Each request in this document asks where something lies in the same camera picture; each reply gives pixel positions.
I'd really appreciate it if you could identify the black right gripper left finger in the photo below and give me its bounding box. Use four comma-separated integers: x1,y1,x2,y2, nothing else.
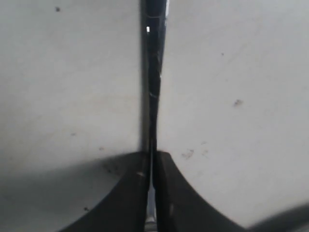
62,151,150,232

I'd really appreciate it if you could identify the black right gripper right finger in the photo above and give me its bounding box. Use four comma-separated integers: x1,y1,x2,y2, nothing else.
154,151,246,232

